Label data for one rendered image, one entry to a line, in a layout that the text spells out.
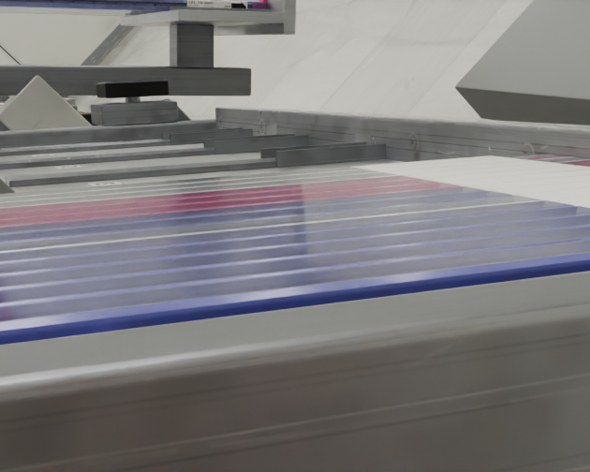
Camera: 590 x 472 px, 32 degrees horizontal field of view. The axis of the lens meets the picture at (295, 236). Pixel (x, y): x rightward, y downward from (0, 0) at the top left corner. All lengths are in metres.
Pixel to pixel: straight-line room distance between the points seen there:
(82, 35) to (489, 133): 7.92
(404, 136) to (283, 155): 0.06
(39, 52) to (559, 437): 8.15
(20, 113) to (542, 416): 0.96
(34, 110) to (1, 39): 7.17
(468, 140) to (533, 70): 0.36
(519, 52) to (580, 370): 0.72
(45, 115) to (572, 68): 0.55
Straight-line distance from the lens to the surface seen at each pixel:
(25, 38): 8.27
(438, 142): 0.49
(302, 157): 0.53
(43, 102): 1.09
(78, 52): 8.32
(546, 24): 0.88
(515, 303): 0.15
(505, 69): 0.86
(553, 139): 0.41
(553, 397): 0.16
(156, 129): 0.83
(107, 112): 0.82
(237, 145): 0.63
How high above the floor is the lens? 0.91
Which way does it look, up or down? 20 degrees down
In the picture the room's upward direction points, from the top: 46 degrees counter-clockwise
